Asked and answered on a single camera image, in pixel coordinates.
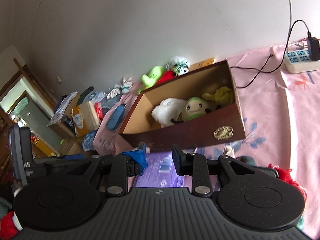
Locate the red plush pouch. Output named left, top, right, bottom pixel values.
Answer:
left=156, top=70, right=176, bottom=85

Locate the white panda pompom plush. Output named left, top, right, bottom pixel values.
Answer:
left=165, top=56, right=190, bottom=76

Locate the red small package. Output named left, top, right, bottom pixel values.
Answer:
left=94, top=102, right=110, bottom=121

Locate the black charger cable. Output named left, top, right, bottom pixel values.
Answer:
left=229, top=19, right=313, bottom=90

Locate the black charger adapter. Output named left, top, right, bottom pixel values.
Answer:
left=306, top=31, right=320, bottom=61

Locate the white power strip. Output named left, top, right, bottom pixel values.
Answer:
left=284, top=49, right=320, bottom=74

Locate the yellow tissue box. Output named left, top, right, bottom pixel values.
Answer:
left=71, top=101, right=100, bottom=138

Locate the brown cardboard box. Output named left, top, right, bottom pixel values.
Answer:
left=119, top=60, right=246, bottom=151

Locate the blue lint brush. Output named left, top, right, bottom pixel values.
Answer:
left=106, top=103, right=126, bottom=131

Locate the white plush toy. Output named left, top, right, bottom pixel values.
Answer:
left=151, top=98, right=187, bottom=128

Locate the purple booklet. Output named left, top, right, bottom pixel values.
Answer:
left=133, top=152, right=185, bottom=188

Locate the green plush toy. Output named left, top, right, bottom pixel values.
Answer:
left=137, top=66, right=165, bottom=94

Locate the white green knotted cloth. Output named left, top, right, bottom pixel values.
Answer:
left=107, top=77, right=133, bottom=100

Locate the red yarn plush hair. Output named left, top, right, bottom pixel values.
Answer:
left=267, top=164, right=308, bottom=202

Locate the pink bed sheet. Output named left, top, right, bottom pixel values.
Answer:
left=92, top=42, right=320, bottom=238

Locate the white hanging wall cable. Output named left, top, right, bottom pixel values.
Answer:
left=285, top=0, right=293, bottom=43

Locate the yellow book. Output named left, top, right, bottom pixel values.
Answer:
left=189, top=57, right=216, bottom=72

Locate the yellow towel roll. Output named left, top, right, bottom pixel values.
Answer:
left=202, top=86, right=235, bottom=107

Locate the green smiling plush doll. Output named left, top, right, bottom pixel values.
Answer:
left=181, top=97, right=212, bottom=122

